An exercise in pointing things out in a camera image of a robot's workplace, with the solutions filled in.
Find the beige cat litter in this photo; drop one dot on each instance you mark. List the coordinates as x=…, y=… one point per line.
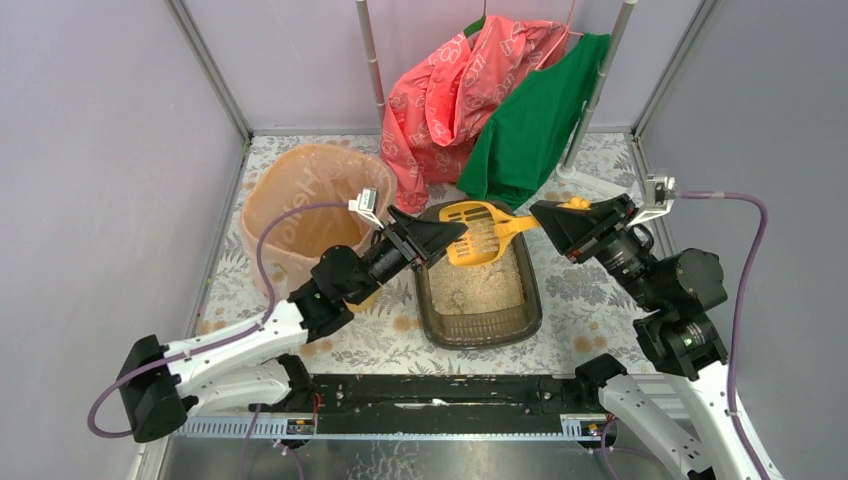
x=490, y=288

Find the grey translucent litter box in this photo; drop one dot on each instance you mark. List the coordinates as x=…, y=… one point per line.
x=488, y=330

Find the pink patterned jacket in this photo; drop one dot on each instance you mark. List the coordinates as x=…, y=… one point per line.
x=436, y=110

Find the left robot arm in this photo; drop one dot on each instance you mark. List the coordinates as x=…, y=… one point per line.
x=162, y=385

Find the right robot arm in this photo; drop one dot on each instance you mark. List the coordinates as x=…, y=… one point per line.
x=676, y=335

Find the white clothes rack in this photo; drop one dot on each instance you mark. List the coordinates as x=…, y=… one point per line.
x=565, y=172

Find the floral table mat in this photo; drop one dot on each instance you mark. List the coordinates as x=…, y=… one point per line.
x=585, y=313

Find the white slotted cable duct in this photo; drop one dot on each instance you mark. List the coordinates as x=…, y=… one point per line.
x=409, y=425

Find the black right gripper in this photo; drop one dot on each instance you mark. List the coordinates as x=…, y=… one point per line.
x=602, y=225

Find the yellow litter scoop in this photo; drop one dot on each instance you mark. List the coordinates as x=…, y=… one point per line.
x=489, y=231

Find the pink plastic bin liner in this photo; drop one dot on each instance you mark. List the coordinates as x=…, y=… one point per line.
x=311, y=199

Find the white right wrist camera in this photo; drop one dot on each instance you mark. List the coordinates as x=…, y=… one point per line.
x=658, y=198

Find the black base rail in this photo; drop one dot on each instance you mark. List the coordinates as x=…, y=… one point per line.
x=467, y=395

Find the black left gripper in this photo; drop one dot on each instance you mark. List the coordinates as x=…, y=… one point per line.
x=404, y=240

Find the green t-shirt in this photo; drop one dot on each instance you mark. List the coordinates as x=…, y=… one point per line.
x=524, y=139

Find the yellow ribbed trash bin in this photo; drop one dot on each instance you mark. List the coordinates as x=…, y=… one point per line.
x=311, y=218

